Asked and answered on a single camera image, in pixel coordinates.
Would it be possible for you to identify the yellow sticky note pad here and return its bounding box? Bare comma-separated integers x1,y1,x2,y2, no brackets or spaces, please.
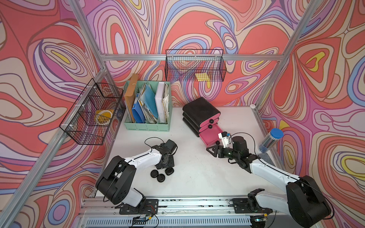
195,73,210,82

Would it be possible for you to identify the grey eraser block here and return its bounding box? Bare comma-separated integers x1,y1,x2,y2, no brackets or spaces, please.
259,153,275,166

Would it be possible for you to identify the white binder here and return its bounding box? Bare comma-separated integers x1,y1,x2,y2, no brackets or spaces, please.
155,82,166,124

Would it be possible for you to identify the green file organizer box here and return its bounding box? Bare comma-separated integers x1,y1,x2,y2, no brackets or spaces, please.
124,81,172,132

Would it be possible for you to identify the black round earphone case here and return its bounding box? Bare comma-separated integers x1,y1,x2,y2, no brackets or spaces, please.
150,170,159,178
157,174,165,183

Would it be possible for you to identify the brown cardboard folder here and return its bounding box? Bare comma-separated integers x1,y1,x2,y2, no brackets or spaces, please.
124,74,139,123

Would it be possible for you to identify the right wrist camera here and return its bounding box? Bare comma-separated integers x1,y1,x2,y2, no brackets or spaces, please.
218,132,231,148

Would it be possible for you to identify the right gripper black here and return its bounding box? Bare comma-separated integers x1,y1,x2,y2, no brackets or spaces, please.
206,145,239,160

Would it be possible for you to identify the black wire basket back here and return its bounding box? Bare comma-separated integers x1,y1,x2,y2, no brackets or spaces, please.
165,48,227,82

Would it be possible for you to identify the yellow tape roll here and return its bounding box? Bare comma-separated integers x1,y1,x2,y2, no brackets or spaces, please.
95,110,113,126

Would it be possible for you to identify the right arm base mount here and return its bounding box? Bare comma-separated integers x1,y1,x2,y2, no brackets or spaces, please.
228,198,273,214

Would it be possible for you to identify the black square earphone case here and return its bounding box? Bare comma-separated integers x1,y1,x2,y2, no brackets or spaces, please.
165,167,175,176

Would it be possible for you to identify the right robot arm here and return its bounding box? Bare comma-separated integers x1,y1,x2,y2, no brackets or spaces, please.
206,136,332,228

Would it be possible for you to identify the black wire basket left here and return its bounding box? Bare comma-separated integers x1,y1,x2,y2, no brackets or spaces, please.
60,79,125,145

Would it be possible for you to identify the blue capped clear tube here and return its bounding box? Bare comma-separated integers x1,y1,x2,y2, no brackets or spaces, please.
259,128,284,153

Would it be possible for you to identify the pink bottom drawer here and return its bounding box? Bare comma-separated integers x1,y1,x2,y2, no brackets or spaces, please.
199,124,223,147

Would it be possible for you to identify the blue folder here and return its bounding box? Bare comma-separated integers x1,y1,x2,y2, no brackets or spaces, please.
132,101,145,124

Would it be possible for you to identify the black drawer cabinet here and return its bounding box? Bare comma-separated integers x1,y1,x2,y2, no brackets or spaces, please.
182,97,221,137

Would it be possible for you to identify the teal plastic folder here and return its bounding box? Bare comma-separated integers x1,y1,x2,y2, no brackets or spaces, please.
142,84,158,119

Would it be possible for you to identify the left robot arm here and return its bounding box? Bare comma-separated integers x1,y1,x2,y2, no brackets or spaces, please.
96,140,178,208

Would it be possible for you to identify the pink top drawer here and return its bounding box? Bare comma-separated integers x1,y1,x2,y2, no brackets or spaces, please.
200,113,221,127

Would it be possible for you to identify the black wire basket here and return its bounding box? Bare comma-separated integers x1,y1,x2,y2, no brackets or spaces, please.
60,79,125,145
165,48,227,82

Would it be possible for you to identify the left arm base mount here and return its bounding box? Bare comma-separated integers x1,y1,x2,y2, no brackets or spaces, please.
119,199,159,215

